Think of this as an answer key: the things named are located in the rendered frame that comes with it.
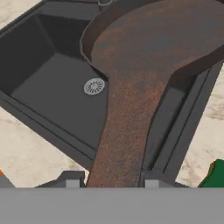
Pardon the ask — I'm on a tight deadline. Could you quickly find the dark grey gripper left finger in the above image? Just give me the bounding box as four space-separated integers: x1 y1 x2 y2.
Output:
34 170 86 189

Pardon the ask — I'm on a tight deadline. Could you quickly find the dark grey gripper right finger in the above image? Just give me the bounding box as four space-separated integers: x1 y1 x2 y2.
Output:
138 170 191 189

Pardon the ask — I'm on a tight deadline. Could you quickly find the rusty brown pan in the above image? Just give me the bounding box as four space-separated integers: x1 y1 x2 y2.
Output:
80 0 224 188

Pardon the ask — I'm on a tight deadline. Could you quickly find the green sponge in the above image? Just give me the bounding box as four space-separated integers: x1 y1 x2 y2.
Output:
197 158 224 189

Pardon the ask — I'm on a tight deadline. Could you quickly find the dark grey sink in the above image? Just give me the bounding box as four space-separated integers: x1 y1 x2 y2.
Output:
0 0 224 186

